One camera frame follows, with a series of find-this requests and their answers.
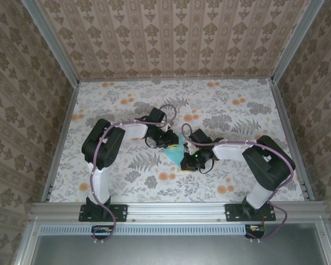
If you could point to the light blue paper sheet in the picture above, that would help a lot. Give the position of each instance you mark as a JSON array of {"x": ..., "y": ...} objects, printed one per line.
[{"x": 176, "y": 154}]

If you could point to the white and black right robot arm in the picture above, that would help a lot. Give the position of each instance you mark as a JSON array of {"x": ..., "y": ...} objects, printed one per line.
[{"x": 270, "y": 163}]

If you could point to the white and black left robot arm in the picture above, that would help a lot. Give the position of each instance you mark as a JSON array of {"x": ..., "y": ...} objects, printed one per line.
[{"x": 104, "y": 146}]

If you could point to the floral patterned table cover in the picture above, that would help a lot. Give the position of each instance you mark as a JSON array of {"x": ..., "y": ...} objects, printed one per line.
[{"x": 154, "y": 94}]

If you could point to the grey metal panel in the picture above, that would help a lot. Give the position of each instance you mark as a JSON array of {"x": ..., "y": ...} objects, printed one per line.
[{"x": 176, "y": 251}]

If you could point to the wide aluminium mounting rail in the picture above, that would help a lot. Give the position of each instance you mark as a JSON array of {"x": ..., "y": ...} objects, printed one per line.
[{"x": 176, "y": 211}]

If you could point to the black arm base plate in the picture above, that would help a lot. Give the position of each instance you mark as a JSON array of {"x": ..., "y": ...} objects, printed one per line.
[
  {"x": 231, "y": 212},
  {"x": 121, "y": 212}
]

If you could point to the aluminium table edge rail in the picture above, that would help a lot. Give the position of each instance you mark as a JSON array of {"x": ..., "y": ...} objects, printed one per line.
[
  {"x": 282, "y": 110},
  {"x": 176, "y": 79},
  {"x": 68, "y": 110}
]

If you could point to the aluminium frame post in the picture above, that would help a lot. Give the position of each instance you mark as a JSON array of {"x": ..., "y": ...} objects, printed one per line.
[
  {"x": 55, "y": 41},
  {"x": 294, "y": 41}
]

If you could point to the aluminium lower frame bar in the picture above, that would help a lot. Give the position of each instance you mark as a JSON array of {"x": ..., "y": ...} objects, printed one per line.
[
  {"x": 27, "y": 243},
  {"x": 329, "y": 243}
]

